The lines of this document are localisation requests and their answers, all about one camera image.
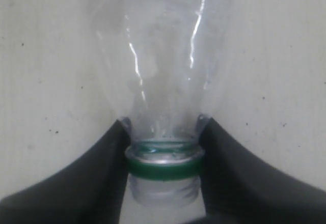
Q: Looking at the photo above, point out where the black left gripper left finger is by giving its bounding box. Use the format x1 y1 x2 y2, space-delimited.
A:
1 122 129 223

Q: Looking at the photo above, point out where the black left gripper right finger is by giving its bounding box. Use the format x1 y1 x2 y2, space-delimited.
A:
200 119 325 223

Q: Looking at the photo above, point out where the clear plastic bottle green label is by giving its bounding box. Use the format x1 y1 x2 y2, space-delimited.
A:
90 0 233 205

